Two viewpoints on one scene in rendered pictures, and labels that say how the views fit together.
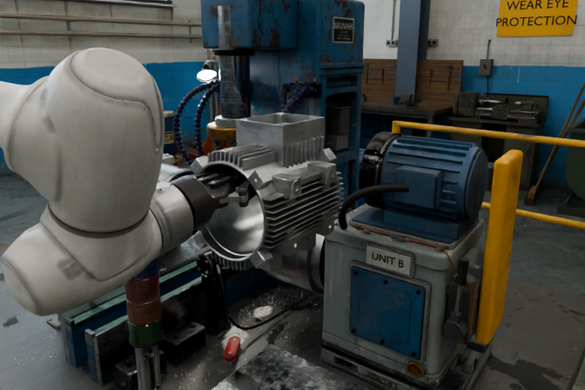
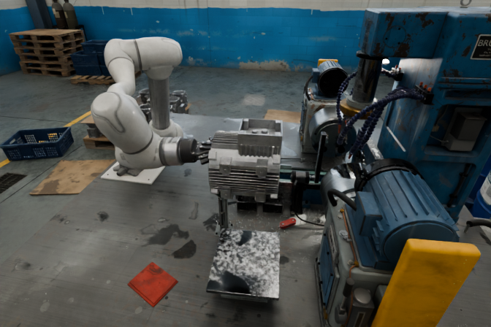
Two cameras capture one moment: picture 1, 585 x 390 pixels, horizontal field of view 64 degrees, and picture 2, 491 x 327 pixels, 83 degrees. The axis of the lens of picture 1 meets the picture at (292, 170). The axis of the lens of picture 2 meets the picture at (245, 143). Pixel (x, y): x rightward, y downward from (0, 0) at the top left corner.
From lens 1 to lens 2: 0.73 m
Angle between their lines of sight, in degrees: 57
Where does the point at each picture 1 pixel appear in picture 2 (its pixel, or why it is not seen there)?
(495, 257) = (385, 304)
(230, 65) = (361, 64)
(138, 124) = (104, 124)
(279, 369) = (264, 246)
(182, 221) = (170, 158)
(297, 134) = (251, 140)
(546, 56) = not seen: outside the picture
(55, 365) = not seen: hidden behind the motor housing
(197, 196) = (183, 150)
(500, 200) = (399, 270)
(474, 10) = not seen: outside the picture
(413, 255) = (338, 252)
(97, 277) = (129, 163)
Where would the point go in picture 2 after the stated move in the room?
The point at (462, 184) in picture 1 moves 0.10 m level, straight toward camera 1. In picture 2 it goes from (384, 235) to (343, 240)
